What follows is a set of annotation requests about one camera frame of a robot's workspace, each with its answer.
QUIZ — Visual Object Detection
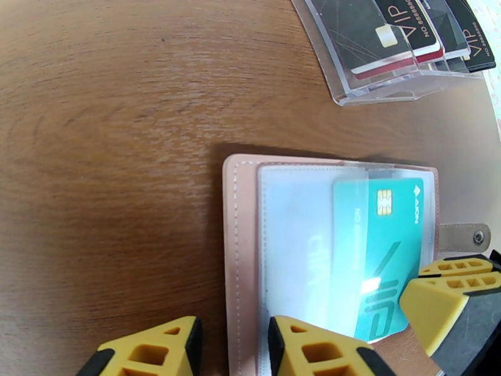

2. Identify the black card with gold chip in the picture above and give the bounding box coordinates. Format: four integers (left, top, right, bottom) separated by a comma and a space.
309, 0, 416, 76

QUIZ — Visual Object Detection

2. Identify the teal VIP card with chip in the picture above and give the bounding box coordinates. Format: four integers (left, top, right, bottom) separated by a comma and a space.
331, 177, 425, 342

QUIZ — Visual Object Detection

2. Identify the pink card holder wallet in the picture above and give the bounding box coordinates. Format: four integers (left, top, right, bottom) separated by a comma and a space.
222, 153, 492, 376

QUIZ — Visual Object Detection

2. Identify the black and red VIP card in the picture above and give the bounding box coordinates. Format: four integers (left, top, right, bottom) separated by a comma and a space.
354, 0, 446, 81

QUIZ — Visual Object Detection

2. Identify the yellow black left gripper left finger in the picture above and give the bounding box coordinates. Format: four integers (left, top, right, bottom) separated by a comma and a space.
76, 316, 205, 376

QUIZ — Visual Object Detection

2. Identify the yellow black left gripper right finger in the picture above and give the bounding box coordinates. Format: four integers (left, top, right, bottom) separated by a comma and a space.
267, 315, 397, 376

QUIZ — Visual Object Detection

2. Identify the dark card with white edge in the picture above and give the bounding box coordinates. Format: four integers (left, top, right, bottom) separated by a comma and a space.
415, 0, 472, 61

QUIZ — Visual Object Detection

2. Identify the clear acrylic tiered card stand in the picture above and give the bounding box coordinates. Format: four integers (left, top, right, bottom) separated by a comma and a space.
289, 0, 486, 107

